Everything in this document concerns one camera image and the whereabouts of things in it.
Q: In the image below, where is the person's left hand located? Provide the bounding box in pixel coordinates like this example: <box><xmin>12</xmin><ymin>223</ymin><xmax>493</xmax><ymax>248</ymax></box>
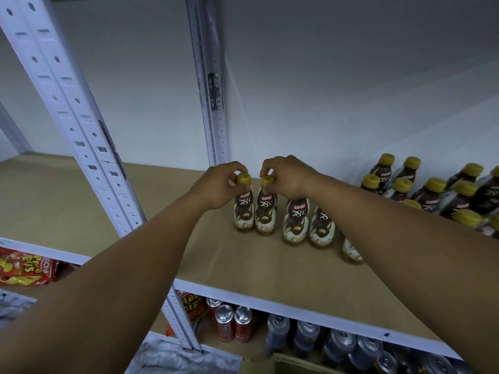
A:
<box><xmin>189</xmin><ymin>161</ymin><xmax>251</xmax><ymax>212</ymax></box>

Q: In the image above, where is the person's right hand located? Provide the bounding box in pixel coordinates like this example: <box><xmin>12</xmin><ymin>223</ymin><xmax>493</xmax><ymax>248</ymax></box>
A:
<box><xmin>259</xmin><ymin>155</ymin><xmax>322</xmax><ymax>202</ymax></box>

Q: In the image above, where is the coffee bottle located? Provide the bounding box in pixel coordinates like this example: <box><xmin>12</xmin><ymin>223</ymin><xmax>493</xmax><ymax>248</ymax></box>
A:
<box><xmin>233</xmin><ymin>172</ymin><xmax>257</xmax><ymax>234</ymax></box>
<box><xmin>254</xmin><ymin>175</ymin><xmax>279</xmax><ymax>237</ymax></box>

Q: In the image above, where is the group of Kopiko coffee bottles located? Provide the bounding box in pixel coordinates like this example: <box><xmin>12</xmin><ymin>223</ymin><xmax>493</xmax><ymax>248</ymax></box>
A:
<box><xmin>282</xmin><ymin>153</ymin><xmax>499</xmax><ymax>265</ymax></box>

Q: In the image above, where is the white metal shelving rack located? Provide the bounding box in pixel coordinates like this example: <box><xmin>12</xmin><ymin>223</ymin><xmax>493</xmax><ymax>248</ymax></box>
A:
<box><xmin>0</xmin><ymin>0</ymin><xmax>499</xmax><ymax>363</ymax></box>

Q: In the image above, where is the brown cardboard box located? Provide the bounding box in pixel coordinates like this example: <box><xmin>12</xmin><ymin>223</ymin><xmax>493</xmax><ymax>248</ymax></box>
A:
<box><xmin>238</xmin><ymin>353</ymin><xmax>344</xmax><ymax>374</ymax></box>

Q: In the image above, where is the person's left forearm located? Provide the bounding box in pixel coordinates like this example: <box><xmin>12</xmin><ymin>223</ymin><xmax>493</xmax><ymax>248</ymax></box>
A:
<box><xmin>0</xmin><ymin>191</ymin><xmax>212</xmax><ymax>374</ymax></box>

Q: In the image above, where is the person's right forearm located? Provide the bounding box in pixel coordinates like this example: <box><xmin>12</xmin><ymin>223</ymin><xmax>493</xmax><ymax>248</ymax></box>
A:
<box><xmin>308</xmin><ymin>173</ymin><xmax>499</xmax><ymax>374</ymax></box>

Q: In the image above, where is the large red chips packet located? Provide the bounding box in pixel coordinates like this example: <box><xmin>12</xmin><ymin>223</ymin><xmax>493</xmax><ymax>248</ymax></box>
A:
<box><xmin>165</xmin><ymin>289</ymin><xmax>207</xmax><ymax>338</ymax></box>

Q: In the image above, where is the row of silver cans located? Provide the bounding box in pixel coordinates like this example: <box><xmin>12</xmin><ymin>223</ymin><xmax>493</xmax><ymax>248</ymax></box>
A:
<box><xmin>204</xmin><ymin>296</ymin><xmax>477</xmax><ymax>374</ymax></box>

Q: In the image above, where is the red yellow snack packet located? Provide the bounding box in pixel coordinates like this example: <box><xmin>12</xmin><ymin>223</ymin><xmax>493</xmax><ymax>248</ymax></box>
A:
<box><xmin>0</xmin><ymin>247</ymin><xmax>62</xmax><ymax>287</ymax></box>

